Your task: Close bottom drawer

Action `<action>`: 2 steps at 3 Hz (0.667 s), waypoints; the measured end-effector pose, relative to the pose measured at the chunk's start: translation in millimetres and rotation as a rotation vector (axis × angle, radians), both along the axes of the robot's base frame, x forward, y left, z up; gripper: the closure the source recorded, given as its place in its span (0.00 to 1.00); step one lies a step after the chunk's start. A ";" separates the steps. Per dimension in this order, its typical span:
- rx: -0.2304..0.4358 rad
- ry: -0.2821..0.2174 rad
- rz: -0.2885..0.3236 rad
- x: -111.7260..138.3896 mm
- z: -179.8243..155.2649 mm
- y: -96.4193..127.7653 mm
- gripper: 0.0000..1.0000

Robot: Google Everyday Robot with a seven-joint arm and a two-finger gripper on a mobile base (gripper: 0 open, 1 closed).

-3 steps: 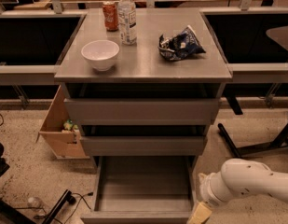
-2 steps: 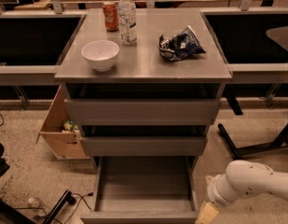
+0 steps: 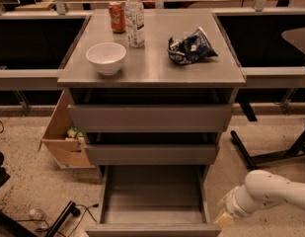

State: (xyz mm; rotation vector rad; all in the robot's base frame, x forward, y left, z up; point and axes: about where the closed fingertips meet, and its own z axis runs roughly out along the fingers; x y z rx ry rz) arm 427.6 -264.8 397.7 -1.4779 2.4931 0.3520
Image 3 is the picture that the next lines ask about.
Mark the black stand leg left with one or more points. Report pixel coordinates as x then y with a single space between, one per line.
13 228

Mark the black stand base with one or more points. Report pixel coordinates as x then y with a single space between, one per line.
297 149

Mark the clear plastic water bottle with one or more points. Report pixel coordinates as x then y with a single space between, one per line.
134 22

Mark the grey bottom drawer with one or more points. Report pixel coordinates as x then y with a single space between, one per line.
153 201

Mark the orange soda can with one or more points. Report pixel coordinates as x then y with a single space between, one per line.
117 17

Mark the cardboard box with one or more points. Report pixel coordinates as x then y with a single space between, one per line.
67 152

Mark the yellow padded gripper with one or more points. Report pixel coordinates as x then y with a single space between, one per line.
231 202

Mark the blue crumpled chip bag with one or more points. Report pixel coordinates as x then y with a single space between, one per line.
191 49

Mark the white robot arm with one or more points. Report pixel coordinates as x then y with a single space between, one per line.
261 190

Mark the grey top drawer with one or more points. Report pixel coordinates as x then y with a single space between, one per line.
150 109

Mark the grey drawer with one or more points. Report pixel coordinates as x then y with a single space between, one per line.
150 109
165 148
153 201

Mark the grey middle drawer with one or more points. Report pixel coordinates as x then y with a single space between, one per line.
165 148

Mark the white bowl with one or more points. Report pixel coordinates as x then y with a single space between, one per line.
106 57

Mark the green item in box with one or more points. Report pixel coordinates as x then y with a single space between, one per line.
73 132

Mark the grey drawer cabinet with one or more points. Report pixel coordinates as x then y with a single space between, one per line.
150 65

